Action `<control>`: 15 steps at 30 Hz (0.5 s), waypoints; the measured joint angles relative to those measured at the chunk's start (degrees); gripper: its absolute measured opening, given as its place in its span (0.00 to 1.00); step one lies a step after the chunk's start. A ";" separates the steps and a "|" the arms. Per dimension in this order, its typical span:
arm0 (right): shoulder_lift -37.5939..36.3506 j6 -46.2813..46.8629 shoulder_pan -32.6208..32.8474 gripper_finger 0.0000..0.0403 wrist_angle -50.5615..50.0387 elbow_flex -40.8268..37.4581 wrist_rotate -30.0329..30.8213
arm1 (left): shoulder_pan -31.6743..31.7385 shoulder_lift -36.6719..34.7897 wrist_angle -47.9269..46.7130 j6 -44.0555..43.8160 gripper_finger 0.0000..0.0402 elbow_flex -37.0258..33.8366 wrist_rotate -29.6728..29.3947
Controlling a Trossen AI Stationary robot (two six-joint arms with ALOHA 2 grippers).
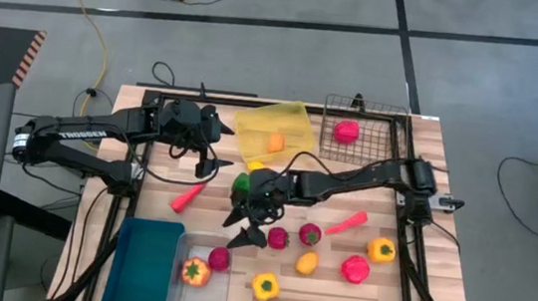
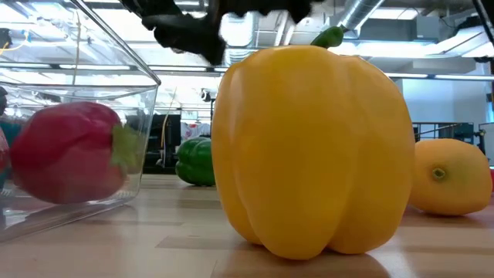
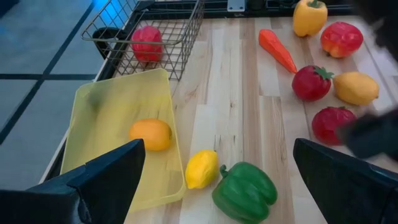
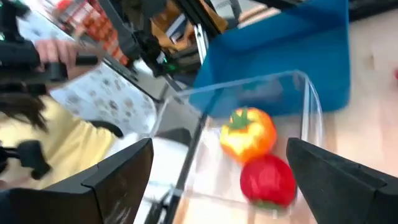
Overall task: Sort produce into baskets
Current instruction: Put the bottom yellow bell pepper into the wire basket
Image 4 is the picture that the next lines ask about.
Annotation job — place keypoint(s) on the red tomato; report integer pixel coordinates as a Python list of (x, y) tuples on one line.
[(267, 182)]

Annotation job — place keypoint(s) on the blue plastic bin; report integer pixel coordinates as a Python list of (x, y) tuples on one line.
[(280, 56)]

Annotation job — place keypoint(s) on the black aluminium table frame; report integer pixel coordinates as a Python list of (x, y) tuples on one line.
[(186, 161)]

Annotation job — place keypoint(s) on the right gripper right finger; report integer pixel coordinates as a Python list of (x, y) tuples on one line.
[(342, 199)]

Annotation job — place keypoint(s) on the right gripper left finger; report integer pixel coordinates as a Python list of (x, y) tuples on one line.
[(93, 202)]

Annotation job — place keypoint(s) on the person's hand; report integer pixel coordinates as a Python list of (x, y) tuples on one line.
[(54, 51)]

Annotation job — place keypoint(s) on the person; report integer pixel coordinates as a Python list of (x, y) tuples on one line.
[(62, 146)]

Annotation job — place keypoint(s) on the red storage rack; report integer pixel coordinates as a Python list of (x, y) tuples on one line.
[(96, 25)]

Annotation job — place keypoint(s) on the brown cardboard box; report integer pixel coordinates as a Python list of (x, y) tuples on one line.
[(174, 18)]

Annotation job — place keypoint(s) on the clear plastic bin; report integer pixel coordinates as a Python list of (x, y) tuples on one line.
[(211, 174)]

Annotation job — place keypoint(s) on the floral patterned cloth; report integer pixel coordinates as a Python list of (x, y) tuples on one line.
[(105, 93)]

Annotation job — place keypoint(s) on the yellow orange bell pepper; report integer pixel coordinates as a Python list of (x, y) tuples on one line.
[(252, 140)]

